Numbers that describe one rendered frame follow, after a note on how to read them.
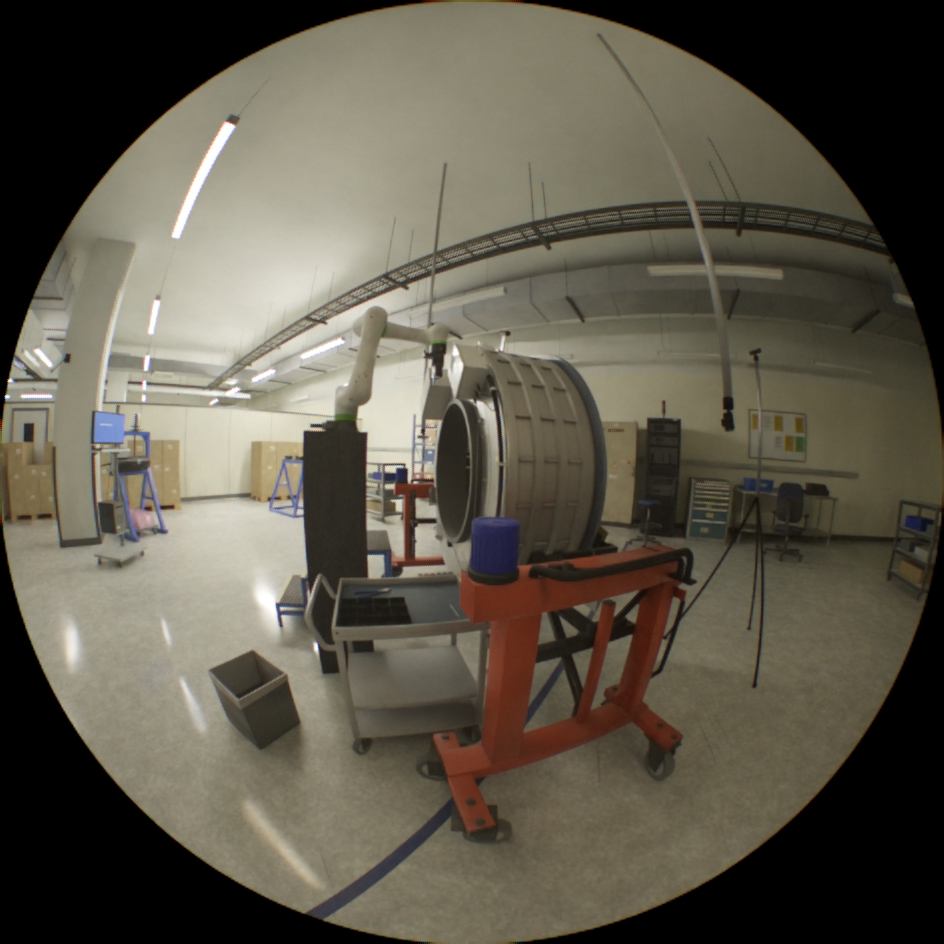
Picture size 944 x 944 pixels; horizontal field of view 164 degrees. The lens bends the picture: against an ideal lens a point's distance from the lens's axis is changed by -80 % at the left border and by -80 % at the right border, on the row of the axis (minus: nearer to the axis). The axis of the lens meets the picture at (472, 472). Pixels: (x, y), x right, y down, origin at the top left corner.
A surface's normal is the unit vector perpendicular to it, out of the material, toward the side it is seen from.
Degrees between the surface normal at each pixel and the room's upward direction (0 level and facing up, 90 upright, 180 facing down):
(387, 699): 0
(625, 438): 90
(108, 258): 90
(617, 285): 90
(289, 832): 0
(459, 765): 0
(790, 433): 90
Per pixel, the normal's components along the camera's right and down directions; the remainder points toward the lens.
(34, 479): 0.84, 0.07
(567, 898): 0.04, -1.00
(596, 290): -0.54, 0.03
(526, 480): 0.31, 0.04
